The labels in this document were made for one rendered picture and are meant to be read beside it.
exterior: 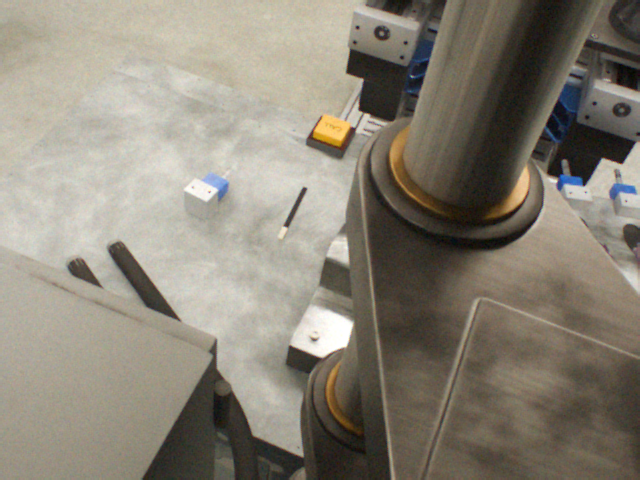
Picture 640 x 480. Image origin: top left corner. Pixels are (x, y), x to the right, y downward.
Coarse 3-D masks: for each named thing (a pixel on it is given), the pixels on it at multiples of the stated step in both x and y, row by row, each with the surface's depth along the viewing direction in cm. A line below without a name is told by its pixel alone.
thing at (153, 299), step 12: (120, 240) 121; (108, 252) 121; (120, 252) 118; (120, 264) 117; (132, 264) 116; (132, 276) 114; (144, 276) 114; (144, 288) 112; (156, 288) 112; (144, 300) 111; (156, 300) 109; (168, 312) 107
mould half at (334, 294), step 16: (336, 240) 113; (336, 256) 111; (336, 272) 112; (320, 288) 115; (336, 288) 114; (320, 304) 114; (336, 304) 114; (352, 304) 114; (304, 320) 111; (320, 320) 112; (336, 320) 112; (352, 320) 113; (304, 336) 110; (320, 336) 110; (336, 336) 110; (288, 352) 110; (304, 352) 108; (320, 352) 108; (304, 368) 112
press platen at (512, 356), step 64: (384, 128) 39; (384, 192) 35; (512, 192) 36; (384, 256) 34; (448, 256) 34; (512, 256) 35; (576, 256) 35; (384, 320) 31; (448, 320) 32; (512, 320) 32; (576, 320) 32; (384, 384) 29; (448, 384) 30; (512, 384) 30; (576, 384) 30; (384, 448) 28; (448, 448) 27; (512, 448) 28; (576, 448) 28
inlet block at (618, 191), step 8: (616, 168) 144; (616, 176) 142; (616, 184) 139; (624, 184) 139; (616, 192) 138; (624, 192) 137; (632, 192) 138; (616, 200) 136; (624, 200) 135; (632, 200) 135; (616, 208) 136; (624, 208) 134; (632, 208) 134; (624, 216) 135; (632, 216) 135
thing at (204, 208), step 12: (228, 168) 134; (204, 180) 130; (216, 180) 131; (192, 192) 126; (204, 192) 127; (216, 192) 127; (192, 204) 128; (204, 204) 126; (216, 204) 130; (204, 216) 129
